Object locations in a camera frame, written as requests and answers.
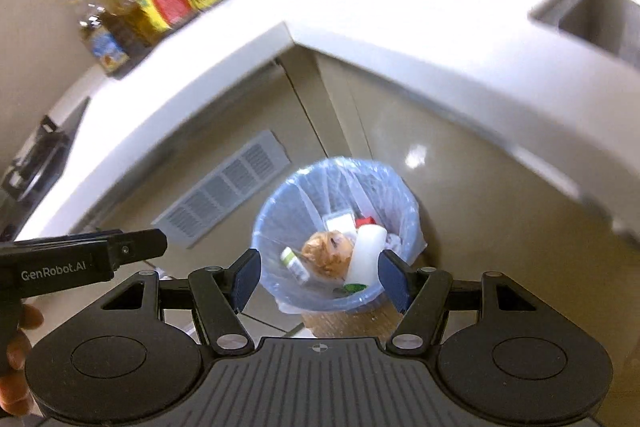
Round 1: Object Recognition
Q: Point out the white green medicine box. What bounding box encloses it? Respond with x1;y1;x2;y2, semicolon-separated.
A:
280;247;312;284

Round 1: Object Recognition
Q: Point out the beige base cabinet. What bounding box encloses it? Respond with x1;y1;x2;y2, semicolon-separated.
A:
90;43;621;308

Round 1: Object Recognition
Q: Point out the grey cabinet vent grille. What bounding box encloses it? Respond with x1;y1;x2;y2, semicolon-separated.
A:
151;130;292;249

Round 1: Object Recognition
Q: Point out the person's left hand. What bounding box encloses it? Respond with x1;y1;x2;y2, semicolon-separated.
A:
0;302;45;418

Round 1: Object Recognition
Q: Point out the bin with blue plastic liner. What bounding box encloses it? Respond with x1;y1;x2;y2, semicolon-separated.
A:
251;158;427;314

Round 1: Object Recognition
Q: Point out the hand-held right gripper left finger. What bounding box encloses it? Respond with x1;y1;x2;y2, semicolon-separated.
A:
100;248;263;355

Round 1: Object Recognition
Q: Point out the black gas stove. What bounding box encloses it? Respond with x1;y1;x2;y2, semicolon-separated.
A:
0;97;91;243

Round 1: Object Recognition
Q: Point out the stainless steel sink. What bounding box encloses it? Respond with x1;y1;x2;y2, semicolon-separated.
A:
527;0;640;68

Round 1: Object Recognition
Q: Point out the dark oil bottle blue label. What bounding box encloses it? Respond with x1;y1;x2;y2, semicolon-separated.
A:
80;0;148;76

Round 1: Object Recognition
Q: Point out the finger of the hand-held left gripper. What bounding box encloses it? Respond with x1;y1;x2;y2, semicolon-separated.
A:
107;228;168;269

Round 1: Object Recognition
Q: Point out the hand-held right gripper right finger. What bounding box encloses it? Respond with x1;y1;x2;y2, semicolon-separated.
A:
377;248;543;355

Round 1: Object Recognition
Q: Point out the white cup with green print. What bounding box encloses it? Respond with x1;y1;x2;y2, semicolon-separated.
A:
348;224;388;293

